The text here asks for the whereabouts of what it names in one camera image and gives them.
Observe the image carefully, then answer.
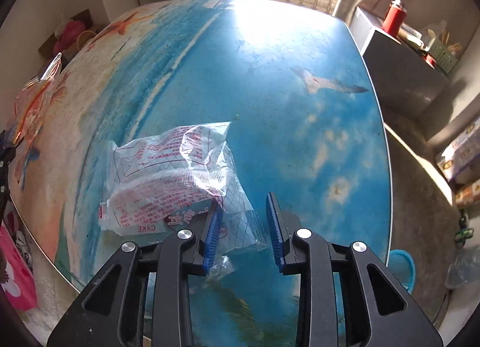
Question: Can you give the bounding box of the open cardboard box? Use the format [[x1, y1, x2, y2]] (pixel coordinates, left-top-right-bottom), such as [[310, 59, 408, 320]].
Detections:
[[38, 9, 104, 66]]

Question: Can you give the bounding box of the toilet paper roll pack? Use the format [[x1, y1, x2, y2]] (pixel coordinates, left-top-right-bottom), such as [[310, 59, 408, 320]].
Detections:
[[435, 117, 480, 181]]

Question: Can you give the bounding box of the red thermos bottle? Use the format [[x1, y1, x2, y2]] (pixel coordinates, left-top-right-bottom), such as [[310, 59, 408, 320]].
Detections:
[[382, 0, 407, 37]]

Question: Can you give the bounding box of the pink patterned blanket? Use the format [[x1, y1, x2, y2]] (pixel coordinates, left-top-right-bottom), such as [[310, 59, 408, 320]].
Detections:
[[0, 224, 38, 311]]

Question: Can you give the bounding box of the blue plastic trash basket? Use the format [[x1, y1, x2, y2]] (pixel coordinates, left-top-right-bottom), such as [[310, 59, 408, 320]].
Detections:
[[387, 250, 416, 294]]

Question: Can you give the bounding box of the pink plastic bag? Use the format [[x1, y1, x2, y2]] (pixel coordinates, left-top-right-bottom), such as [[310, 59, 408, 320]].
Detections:
[[52, 19, 86, 55]]

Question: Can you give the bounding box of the grey metal cabinet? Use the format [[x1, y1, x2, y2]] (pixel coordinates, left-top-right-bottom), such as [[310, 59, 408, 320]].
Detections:
[[349, 7, 448, 120]]

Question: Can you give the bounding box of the beach print folding table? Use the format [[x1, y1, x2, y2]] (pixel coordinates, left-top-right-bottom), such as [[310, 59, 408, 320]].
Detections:
[[6, 0, 394, 347]]

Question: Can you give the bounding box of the red tote bag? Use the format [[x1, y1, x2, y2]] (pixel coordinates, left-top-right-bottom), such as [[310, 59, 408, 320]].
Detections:
[[76, 29, 97, 51]]

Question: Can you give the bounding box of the white red-printed cake wrapper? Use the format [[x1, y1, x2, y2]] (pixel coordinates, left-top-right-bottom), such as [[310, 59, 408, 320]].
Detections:
[[99, 122, 267, 270]]

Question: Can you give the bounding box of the large clear water jug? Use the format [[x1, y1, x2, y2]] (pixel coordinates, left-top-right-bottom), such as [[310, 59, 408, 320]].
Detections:
[[445, 245, 480, 289]]

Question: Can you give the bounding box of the green drink can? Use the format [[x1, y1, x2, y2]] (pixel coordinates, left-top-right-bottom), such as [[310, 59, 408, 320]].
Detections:
[[454, 209, 474, 249]]

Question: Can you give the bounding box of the green plastic utensil basket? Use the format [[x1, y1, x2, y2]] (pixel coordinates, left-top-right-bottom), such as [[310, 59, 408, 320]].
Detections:
[[425, 37, 462, 74]]

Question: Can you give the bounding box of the clear red-orange snack bag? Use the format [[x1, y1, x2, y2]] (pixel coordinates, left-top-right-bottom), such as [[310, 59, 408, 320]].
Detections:
[[7, 52, 62, 145]]

